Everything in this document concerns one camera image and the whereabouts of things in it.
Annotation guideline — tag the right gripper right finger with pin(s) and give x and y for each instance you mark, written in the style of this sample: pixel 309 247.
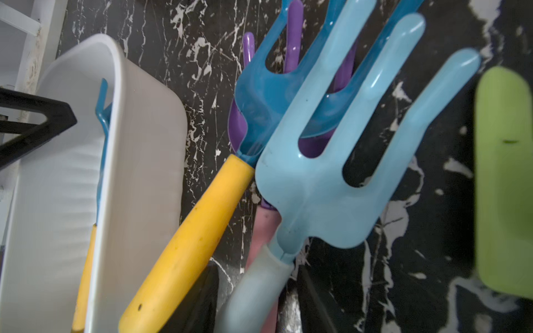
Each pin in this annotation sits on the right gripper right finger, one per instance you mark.
pixel 314 315

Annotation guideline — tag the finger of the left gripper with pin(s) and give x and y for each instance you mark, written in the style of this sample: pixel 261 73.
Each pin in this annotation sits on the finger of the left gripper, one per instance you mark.
pixel 58 118

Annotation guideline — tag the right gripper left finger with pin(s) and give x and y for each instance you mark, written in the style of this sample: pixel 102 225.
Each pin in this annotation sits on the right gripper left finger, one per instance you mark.
pixel 197 311

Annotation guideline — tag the light blue fork grey handle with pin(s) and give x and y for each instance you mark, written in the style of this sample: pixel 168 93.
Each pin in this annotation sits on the light blue fork grey handle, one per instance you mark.
pixel 311 194

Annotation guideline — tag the purple rake pink handle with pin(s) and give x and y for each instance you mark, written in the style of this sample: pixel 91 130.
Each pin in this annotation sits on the purple rake pink handle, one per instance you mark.
pixel 267 218

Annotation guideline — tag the blue fork yellow handle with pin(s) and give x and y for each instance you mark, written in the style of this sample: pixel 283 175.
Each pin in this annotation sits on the blue fork yellow handle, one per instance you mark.
pixel 103 114

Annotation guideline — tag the teal rake yellow handle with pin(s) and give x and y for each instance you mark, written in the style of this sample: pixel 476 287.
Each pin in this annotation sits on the teal rake yellow handle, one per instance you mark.
pixel 263 93

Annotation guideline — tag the green fork wooden handle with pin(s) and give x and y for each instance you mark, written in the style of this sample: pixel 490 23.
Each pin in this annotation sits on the green fork wooden handle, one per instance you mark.
pixel 503 182

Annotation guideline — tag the white plastic storage box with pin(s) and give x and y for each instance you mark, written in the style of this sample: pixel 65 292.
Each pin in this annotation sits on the white plastic storage box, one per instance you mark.
pixel 54 204

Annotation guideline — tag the white stepped display stand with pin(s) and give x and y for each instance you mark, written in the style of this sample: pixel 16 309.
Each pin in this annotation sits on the white stepped display stand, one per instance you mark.
pixel 30 35

